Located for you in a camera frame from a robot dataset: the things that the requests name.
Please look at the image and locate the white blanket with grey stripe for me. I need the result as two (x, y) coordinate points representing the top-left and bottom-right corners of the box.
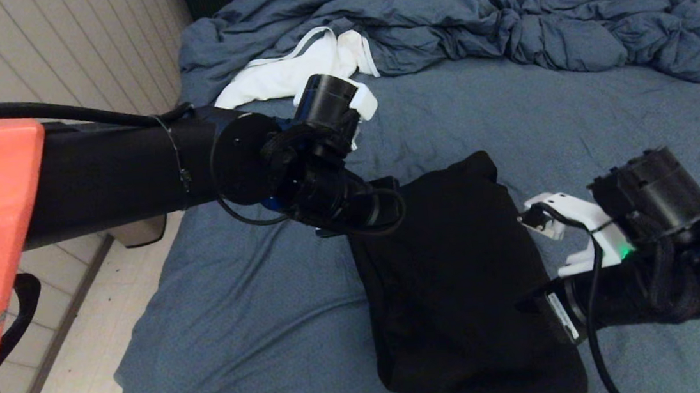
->
(206, 21), (383, 112)

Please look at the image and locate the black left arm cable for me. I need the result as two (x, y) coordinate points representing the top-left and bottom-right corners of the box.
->
(0, 80), (197, 142)

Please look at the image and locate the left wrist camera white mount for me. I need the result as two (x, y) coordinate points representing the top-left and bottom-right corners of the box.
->
(290, 69), (383, 157)

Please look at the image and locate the blue bed sheet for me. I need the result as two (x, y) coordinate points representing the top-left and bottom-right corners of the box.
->
(88, 35), (700, 393)

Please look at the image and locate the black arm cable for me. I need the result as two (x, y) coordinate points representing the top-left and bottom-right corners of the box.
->
(521, 185), (700, 393)
(0, 80), (197, 142)

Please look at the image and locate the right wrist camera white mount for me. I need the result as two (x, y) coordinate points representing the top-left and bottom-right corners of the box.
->
(516, 185), (638, 282)

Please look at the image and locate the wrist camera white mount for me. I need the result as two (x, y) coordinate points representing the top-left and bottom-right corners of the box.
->
(290, 69), (383, 157)
(516, 185), (638, 282)

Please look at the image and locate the brown trash bin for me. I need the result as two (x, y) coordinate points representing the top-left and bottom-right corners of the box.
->
(109, 213), (170, 250)

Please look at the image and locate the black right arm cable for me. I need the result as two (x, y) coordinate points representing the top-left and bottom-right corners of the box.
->
(521, 185), (700, 393)

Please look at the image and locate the crumpled blue duvet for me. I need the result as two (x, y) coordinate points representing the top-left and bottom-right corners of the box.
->
(167, 0), (700, 155)

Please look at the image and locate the black zip hoodie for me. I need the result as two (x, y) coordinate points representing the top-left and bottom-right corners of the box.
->
(341, 143), (589, 393)

